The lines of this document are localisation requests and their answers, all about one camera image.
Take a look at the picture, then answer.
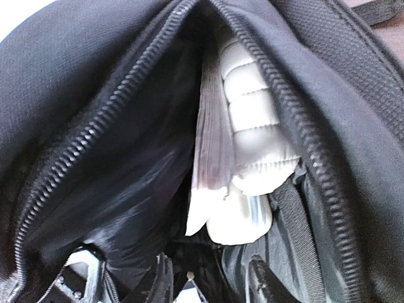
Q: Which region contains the beige glasses case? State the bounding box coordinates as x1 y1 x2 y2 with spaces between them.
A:
206 185 273 246

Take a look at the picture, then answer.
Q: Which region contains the cream fabric pencil pouch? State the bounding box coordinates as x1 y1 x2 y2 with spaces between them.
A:
219 39 300 196

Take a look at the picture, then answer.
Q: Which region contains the illustrated paperback book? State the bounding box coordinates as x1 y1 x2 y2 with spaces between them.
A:
185 62 234 237

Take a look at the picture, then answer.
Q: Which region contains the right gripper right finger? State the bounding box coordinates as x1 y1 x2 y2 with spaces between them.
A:
247 255 287 303

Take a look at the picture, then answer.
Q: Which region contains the black student backpack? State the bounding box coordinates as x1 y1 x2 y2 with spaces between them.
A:
1 1 403 302

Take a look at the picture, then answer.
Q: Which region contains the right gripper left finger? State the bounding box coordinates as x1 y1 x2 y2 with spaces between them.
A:
148 252 174 303

